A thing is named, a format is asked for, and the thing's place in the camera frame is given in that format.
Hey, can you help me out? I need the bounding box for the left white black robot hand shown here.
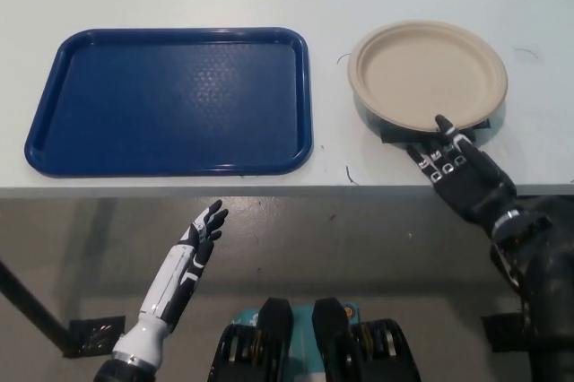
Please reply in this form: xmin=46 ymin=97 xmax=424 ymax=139
xmin=138 ymin=199 xmax=229 ymax=330

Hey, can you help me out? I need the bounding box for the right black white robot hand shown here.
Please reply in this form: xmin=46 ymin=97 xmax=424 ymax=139
xmin=405 ymin=114 xmax=519 ymax=233

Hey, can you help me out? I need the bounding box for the beige paper plate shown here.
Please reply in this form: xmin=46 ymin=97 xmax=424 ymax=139
xmin=347 ymin=19 xmax=509 ymax=135

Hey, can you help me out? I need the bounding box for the black plate stand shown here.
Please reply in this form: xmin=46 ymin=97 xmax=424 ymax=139
xmin=365 ymin=103 xmax=492 ymax=147

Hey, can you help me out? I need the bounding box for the blue plastic tray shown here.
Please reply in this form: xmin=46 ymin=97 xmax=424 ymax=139
xmin=22 ymin=27 xmax=314 ymax=178

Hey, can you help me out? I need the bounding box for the black table leg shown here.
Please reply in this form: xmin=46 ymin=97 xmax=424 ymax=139
xmin=0 ymin=258 xmax=74 ymax=356

